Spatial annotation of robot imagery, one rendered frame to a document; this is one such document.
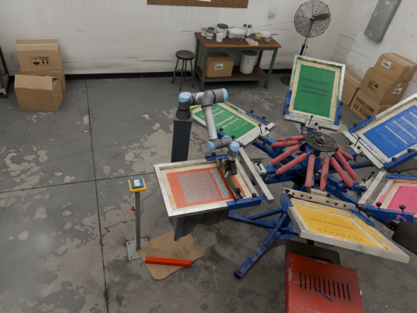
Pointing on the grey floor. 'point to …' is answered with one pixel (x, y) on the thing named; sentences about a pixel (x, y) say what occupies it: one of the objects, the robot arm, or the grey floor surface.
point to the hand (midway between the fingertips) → (228, 177)
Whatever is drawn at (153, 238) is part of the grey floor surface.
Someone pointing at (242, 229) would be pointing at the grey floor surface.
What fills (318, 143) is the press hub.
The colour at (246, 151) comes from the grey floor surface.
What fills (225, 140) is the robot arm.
